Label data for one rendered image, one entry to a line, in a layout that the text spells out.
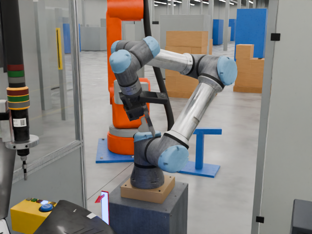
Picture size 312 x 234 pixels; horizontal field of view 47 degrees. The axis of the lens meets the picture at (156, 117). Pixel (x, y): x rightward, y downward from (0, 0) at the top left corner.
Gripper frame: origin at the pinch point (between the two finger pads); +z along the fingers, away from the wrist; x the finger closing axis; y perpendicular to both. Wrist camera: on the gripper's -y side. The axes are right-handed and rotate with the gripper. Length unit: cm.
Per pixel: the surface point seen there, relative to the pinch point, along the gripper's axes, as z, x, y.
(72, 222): -16, 44, 29
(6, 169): -40, 39, 36
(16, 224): 3, 22, 58
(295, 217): -10, 61, -28
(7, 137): -53, 44, 28
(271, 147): 96, -39, -67
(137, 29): 482, -940, -40
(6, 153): -41, 34, 36
